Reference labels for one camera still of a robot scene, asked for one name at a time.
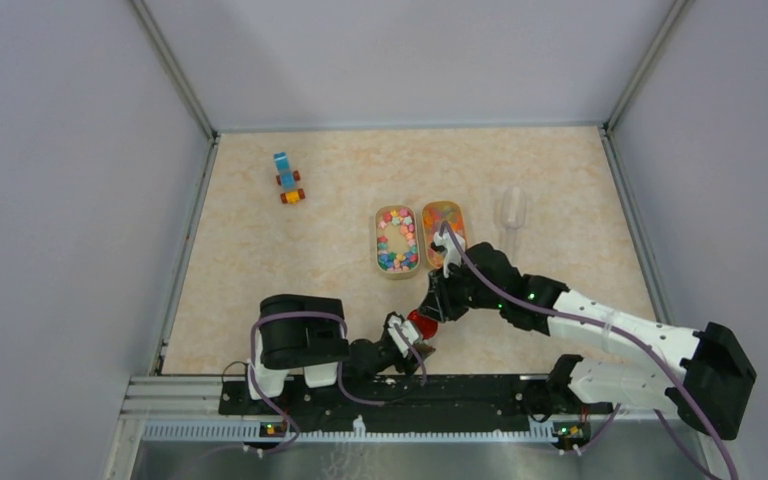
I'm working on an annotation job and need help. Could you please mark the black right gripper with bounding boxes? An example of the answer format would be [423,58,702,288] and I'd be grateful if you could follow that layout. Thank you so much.
[418,260,504,322]

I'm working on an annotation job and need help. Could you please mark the red jar lid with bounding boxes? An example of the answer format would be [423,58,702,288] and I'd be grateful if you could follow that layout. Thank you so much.
[407,310,439,340]

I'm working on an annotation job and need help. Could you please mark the clear plastic scoop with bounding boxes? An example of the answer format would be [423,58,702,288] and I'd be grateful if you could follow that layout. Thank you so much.
[499,186,527,258]

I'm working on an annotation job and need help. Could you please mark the clear plastic jar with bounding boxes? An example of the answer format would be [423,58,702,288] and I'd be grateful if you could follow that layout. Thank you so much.
[413,338,436,356]

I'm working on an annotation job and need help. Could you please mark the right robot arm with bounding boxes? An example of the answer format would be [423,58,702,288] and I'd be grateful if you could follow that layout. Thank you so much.
[419,234,757,441]

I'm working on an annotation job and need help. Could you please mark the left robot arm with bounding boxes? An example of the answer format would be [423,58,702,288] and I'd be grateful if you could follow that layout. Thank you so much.
[242,294,438,414]

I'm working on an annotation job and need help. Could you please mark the beige tray translucent candies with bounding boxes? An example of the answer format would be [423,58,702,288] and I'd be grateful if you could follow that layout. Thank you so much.
[420,200,470,272]

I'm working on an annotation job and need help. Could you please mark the beige tray opaque candies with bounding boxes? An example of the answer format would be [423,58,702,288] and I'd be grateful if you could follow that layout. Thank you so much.
[373,204,422,280]

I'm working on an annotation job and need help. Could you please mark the blue toy car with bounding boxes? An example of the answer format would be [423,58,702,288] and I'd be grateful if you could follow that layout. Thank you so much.
[273,152,306,205]

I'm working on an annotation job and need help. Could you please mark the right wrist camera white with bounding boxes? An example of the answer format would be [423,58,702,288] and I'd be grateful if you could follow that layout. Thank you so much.
[431,229,466,279]

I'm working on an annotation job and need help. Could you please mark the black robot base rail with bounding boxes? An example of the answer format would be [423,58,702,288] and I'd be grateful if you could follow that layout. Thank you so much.
[218,374,614,433]

